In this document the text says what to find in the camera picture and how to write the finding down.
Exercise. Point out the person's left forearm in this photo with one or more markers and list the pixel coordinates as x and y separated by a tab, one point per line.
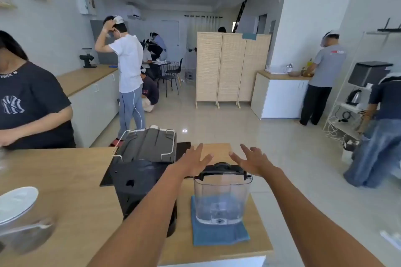
147	220

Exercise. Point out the black stair railing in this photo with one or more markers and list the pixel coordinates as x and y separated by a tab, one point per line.
240	16

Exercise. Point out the black coffee grinder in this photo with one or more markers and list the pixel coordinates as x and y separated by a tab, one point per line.
87	58

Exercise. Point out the white curtain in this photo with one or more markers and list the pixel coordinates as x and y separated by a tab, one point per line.
203	38

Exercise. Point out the white plate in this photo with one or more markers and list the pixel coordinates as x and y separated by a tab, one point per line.
15	202

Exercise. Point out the beige folding screen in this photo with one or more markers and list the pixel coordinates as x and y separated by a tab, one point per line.
230	66

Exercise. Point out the person's left hand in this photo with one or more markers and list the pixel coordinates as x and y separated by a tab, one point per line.
191	163

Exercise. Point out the yellow green bottle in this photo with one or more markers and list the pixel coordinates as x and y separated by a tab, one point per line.
310	64

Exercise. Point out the small white cabinet wooden top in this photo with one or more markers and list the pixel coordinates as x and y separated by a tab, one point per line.
282	97

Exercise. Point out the black electric kettle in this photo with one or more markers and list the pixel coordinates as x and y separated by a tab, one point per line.
354	97

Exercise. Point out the white air conditioner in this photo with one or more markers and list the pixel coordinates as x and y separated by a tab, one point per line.
134	12

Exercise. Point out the black chair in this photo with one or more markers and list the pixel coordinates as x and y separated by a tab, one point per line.
179	68
169	77

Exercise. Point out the person's right forearm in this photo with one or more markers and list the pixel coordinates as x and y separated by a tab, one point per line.
313	220

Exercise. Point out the black coffee machine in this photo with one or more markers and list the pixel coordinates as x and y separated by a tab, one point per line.
142	163

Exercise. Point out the white metal shelf rack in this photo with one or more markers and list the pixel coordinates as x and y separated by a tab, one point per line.
340	110

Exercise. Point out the red slippers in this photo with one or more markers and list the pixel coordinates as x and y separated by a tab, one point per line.
116	142

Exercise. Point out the black router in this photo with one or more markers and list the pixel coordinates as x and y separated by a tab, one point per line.
390	28

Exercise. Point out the person's right thumb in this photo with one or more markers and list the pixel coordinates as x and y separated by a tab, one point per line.
235	158

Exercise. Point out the clear water tank black lid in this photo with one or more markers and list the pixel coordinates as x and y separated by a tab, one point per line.
221	194

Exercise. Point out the long white counter wooden top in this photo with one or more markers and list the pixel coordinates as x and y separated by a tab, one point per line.
87	97

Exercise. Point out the grey bowl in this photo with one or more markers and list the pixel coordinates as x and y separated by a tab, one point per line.
294	73

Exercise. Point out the person's right hand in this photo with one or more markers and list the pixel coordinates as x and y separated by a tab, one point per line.
255	163

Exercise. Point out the person's left thumb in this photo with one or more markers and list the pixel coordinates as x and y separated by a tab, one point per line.
208	159

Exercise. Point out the blue cloth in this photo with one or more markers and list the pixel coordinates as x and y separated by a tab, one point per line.
216	234

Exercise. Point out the flat black tray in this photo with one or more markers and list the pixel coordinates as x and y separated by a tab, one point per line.
108	177

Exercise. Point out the black box appliance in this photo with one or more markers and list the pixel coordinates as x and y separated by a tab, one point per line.
368	73

